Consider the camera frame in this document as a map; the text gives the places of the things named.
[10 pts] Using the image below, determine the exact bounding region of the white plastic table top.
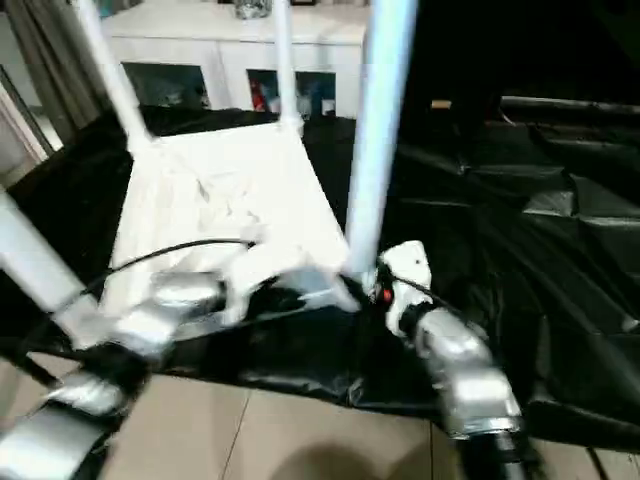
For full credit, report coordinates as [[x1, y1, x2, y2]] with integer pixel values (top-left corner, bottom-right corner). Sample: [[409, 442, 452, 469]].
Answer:
[[56, 121, 362, 352]]

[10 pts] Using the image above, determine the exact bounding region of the white plastic table leg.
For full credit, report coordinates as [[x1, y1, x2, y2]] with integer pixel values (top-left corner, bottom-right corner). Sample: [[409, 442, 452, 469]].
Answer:
[[0, 183, 102, 351], [271, 0, 305, 130], [343, 0, 420, 282], [76, 0, 155, 150]]

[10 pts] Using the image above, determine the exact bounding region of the black mat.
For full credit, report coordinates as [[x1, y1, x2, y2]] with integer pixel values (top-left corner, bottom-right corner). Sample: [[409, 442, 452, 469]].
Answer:
[[0, 99, 640, 454]]

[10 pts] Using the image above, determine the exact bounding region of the small red item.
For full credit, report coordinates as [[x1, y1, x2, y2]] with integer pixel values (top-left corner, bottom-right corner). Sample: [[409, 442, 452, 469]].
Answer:
[[249, 77, 267, 112]]

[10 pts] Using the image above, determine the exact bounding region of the white cabinet with glass doors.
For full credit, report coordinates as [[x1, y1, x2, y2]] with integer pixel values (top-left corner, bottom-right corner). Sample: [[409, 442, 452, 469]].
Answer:
[[101, 0, 370, 117]]

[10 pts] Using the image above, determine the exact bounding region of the black work table leg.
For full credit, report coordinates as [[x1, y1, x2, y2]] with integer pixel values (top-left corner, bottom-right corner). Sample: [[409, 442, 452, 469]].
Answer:
[[8, 349, 60, 390]]

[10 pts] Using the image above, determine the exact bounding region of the long black bar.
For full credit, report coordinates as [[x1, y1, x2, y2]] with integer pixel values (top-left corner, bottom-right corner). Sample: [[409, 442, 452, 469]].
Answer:
[[501, 94, 640, 117]]

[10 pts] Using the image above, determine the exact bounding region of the dark patterned small object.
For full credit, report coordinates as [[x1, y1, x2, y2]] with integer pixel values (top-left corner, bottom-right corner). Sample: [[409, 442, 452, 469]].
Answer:
[[232, 0, 275, 20]]

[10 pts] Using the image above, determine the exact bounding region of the grey curtain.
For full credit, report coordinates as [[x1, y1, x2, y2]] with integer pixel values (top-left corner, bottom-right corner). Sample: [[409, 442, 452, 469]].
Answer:
[[3, 0, 112, 142]]

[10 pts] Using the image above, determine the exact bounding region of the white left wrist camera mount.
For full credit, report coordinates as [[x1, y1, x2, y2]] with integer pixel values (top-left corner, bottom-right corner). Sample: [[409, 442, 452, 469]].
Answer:
[[221, 239, 302, 327]]

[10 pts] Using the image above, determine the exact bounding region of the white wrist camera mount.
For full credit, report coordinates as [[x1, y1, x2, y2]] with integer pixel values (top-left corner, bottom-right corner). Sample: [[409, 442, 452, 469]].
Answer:
[[221, 239, 302, 327], [377, 240, 435, 340]]

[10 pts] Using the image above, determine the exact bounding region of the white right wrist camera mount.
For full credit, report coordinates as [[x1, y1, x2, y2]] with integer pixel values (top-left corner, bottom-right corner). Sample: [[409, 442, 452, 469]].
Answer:
[[377, 240, 435, 340]]

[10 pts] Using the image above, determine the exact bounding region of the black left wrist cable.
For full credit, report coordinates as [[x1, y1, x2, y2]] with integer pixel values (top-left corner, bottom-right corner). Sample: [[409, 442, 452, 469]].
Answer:
[[0, 237, 257, 362]]

